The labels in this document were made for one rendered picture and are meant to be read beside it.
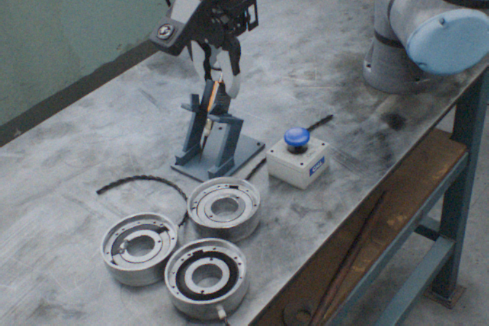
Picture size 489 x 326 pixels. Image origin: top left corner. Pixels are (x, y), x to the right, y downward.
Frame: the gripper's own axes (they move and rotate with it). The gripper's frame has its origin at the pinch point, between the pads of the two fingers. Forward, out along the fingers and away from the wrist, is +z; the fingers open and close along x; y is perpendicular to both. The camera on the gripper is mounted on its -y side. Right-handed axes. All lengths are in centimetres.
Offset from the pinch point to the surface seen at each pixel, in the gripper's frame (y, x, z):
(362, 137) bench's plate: 14.1, -17.6, 11.9
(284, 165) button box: -1.6, -13.3, 8.4
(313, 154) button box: 1.8, -16.2, 7.4
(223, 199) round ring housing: -11.6, -9.5, 9.3
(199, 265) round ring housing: -23.2, -15.0, 9.0
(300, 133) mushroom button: 2.0, -14.0, 4.5
